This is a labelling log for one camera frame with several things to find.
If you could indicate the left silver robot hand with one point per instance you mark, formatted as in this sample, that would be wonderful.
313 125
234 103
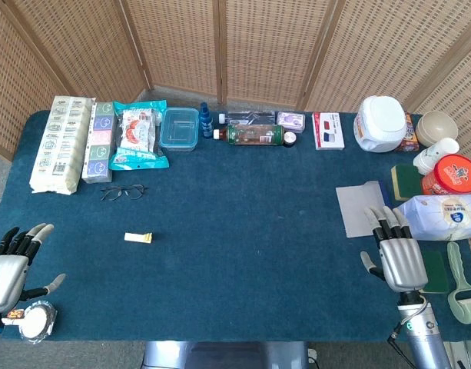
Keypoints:
6 276

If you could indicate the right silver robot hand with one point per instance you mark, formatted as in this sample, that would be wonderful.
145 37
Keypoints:
402 265

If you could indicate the small yellow packet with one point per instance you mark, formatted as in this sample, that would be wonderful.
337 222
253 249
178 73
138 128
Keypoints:
133 237

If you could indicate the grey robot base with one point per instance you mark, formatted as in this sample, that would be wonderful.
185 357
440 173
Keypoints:
219 355

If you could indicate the green yellow sponge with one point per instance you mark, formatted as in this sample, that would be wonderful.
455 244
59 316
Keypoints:
436 273
406 182

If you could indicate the foil cup white filling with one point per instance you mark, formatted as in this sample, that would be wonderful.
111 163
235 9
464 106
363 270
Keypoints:
37 321

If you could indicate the white wet wipes pack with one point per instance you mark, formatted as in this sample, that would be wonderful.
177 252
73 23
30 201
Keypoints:
446 217

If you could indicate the pale green lint roller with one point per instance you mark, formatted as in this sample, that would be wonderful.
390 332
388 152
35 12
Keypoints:
465 303

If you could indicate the grey covered blue notebook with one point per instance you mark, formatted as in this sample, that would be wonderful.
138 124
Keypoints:
354 207

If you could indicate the orange lidded canister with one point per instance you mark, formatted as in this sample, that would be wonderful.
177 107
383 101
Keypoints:
452 175

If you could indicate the white paper cups stack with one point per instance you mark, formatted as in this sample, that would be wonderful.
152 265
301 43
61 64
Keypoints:
435 153

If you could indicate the white power plug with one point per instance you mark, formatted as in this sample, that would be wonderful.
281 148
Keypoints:
312 355

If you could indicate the orange printed box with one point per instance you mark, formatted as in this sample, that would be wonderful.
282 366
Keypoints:
410 136

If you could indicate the cream printed long package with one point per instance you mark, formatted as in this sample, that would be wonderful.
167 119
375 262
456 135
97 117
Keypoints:
62 146

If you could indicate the beige bowl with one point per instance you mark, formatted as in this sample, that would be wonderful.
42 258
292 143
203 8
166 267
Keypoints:
436 127

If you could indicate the white detergent jug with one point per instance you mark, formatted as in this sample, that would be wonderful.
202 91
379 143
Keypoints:
379 123

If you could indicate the white box red blue print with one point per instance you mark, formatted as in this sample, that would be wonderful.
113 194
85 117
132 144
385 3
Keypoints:
328 130

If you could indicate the pastel tissue packs bundle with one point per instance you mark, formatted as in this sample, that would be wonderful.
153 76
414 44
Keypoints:
100 146

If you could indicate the small black jar silver lid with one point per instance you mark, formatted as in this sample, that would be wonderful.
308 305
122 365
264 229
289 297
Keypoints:
290 139

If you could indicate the small purple case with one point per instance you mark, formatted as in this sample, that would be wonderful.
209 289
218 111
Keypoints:
291 121

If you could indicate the teal felt table cover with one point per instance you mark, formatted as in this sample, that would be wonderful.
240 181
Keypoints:
239 184

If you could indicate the teal snack bag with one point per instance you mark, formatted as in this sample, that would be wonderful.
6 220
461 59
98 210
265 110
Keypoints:
137 134

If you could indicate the green tea bottle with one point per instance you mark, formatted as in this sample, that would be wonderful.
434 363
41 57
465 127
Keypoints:
254 135

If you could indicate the clear blue plastic container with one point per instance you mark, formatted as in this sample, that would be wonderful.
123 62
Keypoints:
179 130

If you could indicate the blue spray bottle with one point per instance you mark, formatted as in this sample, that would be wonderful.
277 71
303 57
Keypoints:
206 123

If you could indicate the wicker folding screen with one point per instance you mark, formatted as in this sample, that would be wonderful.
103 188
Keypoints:
258 46

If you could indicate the black thin frame eyeglasses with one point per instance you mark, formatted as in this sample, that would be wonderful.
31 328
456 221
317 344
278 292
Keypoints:
104 198

